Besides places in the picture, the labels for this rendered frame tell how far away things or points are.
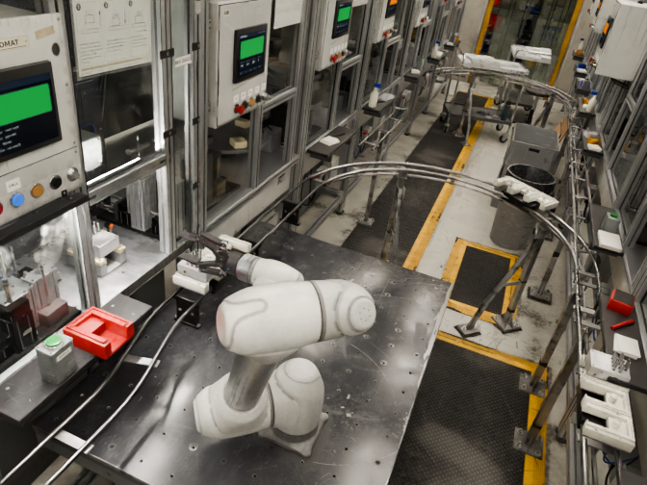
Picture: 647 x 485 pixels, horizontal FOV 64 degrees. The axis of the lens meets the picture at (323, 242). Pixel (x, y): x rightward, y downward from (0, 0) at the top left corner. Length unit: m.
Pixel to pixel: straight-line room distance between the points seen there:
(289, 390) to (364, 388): 0.46
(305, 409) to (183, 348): 0.62
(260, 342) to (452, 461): 1.84
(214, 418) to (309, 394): 0.28
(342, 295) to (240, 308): 0.20
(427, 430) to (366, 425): 0.98
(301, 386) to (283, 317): 0.59
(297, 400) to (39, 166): 0.94
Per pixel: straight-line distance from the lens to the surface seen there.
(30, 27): 1.44
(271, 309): 1.01
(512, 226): 4.41
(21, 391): 1.69
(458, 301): 3.69
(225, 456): 1.74
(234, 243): 2.27
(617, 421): 1.95
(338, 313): 1.04
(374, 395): 1.95
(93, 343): 1.70
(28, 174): 1.50
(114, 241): 2.03
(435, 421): 2.86
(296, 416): 1.64
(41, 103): 1.45
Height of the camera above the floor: 2.10
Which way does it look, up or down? 32 degrees down
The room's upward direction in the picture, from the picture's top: 9 degrees clockwise
